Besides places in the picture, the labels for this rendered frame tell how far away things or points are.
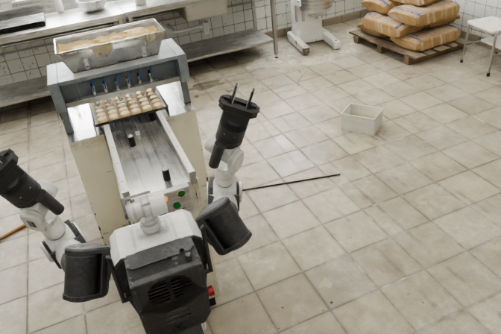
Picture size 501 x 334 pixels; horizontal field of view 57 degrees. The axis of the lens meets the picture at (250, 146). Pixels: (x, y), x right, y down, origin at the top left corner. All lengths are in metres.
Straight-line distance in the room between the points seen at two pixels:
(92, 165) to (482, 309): 2.19
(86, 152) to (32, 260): 0.95
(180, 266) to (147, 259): 0.10
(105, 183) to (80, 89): 0.56
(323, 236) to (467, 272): 0.82
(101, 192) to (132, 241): 1.45
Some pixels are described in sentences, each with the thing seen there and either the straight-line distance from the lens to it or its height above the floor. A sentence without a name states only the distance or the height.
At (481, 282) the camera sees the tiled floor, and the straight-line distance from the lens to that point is 2.85.
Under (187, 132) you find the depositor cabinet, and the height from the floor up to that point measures 0.71.
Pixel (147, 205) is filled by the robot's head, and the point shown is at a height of 1.21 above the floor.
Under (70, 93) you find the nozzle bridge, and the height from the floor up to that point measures 1.08.
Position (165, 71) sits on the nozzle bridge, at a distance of 2.69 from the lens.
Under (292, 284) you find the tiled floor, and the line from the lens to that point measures 2.71.
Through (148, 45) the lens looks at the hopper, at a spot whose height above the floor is 1.25.
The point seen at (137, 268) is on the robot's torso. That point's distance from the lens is 1.34.
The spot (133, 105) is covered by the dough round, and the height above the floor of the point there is 0.92.
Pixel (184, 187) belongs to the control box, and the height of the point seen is 0.84.
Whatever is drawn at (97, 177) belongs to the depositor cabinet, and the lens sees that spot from 2.80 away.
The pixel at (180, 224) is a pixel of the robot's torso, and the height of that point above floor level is 1.11.
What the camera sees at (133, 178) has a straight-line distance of 2.21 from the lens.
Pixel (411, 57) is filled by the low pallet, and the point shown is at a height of 0.10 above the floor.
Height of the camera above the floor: 2.01
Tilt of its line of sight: 31 degrees down
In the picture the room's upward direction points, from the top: 7 degrees counter-clockwise
